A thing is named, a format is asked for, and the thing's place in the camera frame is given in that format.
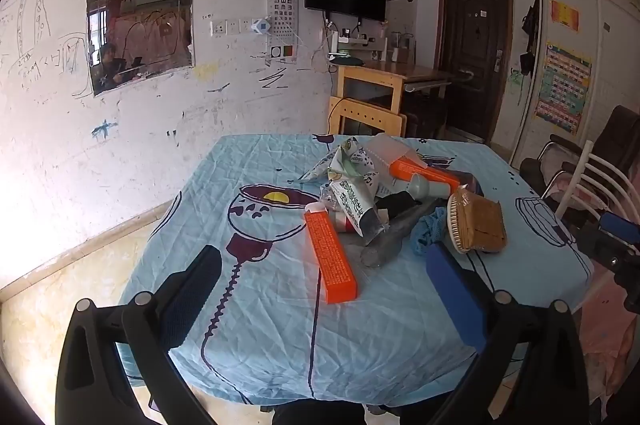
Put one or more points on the wall mirror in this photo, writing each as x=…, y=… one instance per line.
x=140, y=15

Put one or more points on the white wardrobe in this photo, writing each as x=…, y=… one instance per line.
x=610, y=55

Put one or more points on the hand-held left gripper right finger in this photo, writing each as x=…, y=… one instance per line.
x=455, y=290

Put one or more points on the long orange box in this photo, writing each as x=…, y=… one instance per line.
x=330, y=255

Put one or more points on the white wall socket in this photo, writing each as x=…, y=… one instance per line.
x=218, y=28

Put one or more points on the round wooden brush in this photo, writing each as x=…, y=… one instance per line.
x=457, y=225

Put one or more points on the orange yellow wall poster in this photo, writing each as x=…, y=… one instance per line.
x=565, y=15

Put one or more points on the pink cushion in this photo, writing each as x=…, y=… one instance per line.
x=560, y=170

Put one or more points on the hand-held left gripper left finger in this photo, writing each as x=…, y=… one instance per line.
x=190, y=290

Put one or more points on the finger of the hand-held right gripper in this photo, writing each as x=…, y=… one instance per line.
x=617, y=227

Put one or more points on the brown armchair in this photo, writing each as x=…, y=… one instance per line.
x=620, y=125

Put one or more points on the white metal chair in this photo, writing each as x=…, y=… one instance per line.
x=587, y=185

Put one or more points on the orange bottle with cap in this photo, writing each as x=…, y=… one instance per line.
x=425, y=175

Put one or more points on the wooden desk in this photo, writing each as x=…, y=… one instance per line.
x=380, y=75

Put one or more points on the black cloth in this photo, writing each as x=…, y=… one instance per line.
x=395, y=204

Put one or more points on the black hanging clothes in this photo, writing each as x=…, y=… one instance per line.
x=530, y=25

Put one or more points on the dark brown door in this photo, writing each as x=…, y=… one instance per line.
x=472, y=55

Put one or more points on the light blue printed tablecloth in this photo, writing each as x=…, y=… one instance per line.
x=280, y=330

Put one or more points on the white cube adapter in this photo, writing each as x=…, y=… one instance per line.
x=260, y=27

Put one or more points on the light wooden stool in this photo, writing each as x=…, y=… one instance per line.
x=365, y=117

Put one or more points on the clear plastic container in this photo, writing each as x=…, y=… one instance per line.
x=387, y=150

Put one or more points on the eye chart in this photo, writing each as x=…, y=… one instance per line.
x=283, y=0

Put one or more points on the grey-green plastic bottle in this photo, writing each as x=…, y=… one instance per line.
x=422, y=186

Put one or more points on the colourful grid wall poster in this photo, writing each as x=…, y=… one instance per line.
x=562, y=90

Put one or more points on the teal mesh cloth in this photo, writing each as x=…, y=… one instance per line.
x=427, y=232

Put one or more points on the white power strip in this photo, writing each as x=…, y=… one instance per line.
x=352, y=39

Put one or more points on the dark stool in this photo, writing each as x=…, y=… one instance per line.
x=425, y=115

